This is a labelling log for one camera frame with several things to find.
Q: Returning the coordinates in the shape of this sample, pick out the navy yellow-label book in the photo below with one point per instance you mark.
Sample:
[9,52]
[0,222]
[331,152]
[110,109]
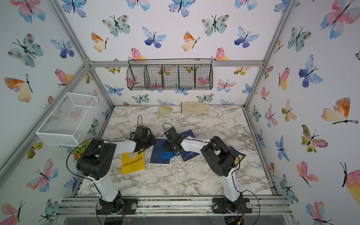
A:
[239,157]

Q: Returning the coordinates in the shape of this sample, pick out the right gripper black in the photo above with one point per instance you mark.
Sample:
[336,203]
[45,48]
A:
[165,148]

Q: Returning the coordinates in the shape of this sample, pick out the black wire wall basket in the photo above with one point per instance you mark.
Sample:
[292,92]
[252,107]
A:
[170,74]

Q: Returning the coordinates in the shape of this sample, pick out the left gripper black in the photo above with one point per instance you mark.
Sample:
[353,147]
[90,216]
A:
[152,136]

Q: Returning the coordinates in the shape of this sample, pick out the yellow cover book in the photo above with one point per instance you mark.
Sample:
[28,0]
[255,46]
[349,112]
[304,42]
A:
[132,162]

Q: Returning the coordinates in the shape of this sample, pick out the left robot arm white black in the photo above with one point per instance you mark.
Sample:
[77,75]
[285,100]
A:
[95,163]

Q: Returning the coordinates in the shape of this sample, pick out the white mesh wall basket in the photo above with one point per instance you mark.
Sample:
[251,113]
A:
[69,121]

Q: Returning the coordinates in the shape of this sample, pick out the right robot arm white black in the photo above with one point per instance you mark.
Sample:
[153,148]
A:
[223,160]

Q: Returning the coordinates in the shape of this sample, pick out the blue Little Prince book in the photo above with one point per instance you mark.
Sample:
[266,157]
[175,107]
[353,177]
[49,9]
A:
[187,155]

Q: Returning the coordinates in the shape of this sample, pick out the potted flowers white pot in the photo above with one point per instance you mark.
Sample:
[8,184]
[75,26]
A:
[77,152]

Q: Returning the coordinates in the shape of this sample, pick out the blue microfiber cloth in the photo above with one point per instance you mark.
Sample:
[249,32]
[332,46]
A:
[167,155]

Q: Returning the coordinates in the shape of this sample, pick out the dark blue yellow-label book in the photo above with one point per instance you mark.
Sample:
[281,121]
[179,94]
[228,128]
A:
[158,148]

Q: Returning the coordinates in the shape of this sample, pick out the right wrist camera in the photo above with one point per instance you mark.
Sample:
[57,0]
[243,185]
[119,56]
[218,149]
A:
[171,134]

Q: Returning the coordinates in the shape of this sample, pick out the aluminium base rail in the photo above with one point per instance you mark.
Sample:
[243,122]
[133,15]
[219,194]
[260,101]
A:
[148,206]

